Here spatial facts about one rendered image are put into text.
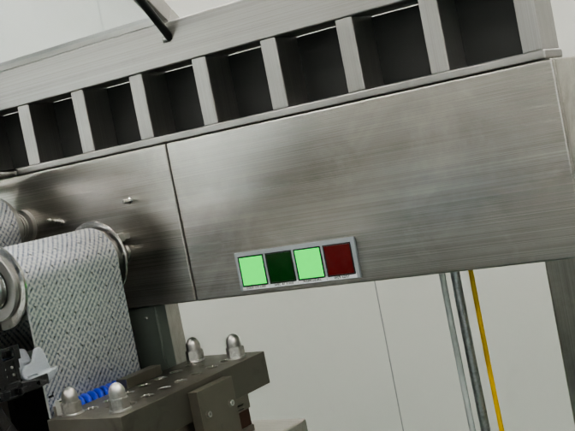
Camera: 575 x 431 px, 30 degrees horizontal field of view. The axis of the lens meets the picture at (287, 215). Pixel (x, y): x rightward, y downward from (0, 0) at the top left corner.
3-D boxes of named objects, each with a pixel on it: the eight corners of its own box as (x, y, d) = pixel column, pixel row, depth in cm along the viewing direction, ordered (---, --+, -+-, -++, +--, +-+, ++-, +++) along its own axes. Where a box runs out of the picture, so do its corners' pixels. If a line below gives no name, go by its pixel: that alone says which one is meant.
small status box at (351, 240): (240, 292, 193) (233, 253, 193) (242, 291, 194) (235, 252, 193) (360, 277, 179) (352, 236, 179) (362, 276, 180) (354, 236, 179)
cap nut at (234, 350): (222, 360, 195) (217, 336, 195) (234, 355, 199) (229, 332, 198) (239, 359, 193) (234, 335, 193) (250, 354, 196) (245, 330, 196)
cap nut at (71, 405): (56, 417, 173) (51, 390, 173) (73, 410, 176) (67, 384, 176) (73, 416, 171) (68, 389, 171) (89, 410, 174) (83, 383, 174)
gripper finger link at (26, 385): (53, 372, 174) (12, 387, 167) (55, 381, 174) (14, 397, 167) (33, 374, 177) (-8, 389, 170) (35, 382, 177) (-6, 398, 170)
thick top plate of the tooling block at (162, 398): (54, 456, 173) (46, 419, 173) (202, 386, 206) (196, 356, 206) (127, 455, 164) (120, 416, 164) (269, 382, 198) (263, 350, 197)
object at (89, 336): (49, 417, 179) (26, 309, 178) (139, 379, 198) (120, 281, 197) (51, 417, 179) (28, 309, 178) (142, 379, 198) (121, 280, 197)
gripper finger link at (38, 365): (63, 339, 179) (21, 353, 171) (70, 374, 179) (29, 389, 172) (50, 340, 181) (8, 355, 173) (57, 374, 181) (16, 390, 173)
